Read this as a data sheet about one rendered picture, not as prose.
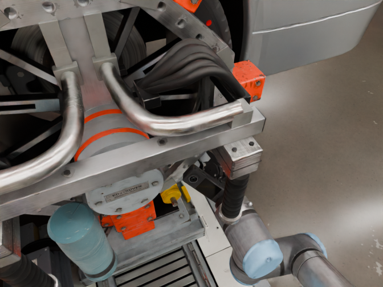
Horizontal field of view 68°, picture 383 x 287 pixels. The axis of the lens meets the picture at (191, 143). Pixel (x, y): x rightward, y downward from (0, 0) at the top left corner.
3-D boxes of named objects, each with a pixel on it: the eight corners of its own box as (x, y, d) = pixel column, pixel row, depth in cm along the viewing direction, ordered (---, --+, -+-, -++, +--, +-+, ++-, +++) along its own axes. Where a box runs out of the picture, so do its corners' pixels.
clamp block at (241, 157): (230, 131, 50) (233, 109, 46) (258, 171, 44) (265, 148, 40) (203, 140, 48) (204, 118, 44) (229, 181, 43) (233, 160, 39)
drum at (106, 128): (138, 127, 67) (128, 77, 56) (170, 201, 54) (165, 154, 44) (77, 145, 63) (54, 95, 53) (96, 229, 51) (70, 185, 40)
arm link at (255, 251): (246, 286, 64) (252, 272, 56) (220, 236, 72) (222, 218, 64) (281, 267, 66) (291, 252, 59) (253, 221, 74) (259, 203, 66)
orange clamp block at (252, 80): (213, 91, 70) (244, 82, 73) (228, 111, 66) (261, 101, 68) (215, 67, 65) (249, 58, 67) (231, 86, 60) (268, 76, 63)
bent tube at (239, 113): (195, 54, 52) (195, -8, 44) (251, 123, 40) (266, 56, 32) (97, 77, 47) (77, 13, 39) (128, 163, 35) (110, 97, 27)
